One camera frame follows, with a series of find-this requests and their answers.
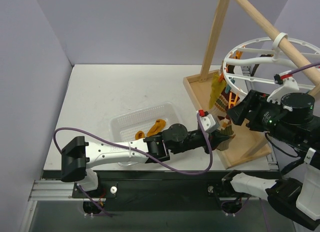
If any black sock left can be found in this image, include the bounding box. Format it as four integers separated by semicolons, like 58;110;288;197
226;65;235;74

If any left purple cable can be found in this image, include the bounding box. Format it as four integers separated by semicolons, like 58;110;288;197
53;112;214;173

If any black sock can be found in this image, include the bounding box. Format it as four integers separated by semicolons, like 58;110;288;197
226;65;235;74
250;64;260;77

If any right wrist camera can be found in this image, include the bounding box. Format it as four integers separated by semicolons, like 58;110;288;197
266;74;300;105

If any mustard sock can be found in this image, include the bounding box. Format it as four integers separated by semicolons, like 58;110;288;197
135;131;146;140
147;119;166;137

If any orange clip upper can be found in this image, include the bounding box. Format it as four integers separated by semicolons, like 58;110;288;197
228;92;240;109

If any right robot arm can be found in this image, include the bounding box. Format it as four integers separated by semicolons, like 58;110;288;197
221;90;320;231

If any wooden drying rack frame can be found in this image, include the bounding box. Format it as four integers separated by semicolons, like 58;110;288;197
183;0;310;169

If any olive yellow sock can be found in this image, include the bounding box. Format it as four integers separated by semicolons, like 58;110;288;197
208;73;227;109

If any black sock right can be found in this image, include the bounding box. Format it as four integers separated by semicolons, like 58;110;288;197
250;64;260;77

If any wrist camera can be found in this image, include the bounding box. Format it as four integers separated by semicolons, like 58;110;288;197
196;109;220;133
266;74;300;105

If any teal clip upper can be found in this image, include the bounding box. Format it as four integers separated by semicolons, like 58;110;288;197
224;77;236;92

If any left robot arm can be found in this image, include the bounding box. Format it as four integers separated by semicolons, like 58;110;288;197
60;123;230;198

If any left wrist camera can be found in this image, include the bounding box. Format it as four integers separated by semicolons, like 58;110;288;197
196;109;220;133

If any white round sock hanger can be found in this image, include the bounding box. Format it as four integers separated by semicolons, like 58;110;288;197
221;33;320;97

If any white plastic basket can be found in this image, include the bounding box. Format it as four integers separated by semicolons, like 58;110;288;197
109;101;182;167

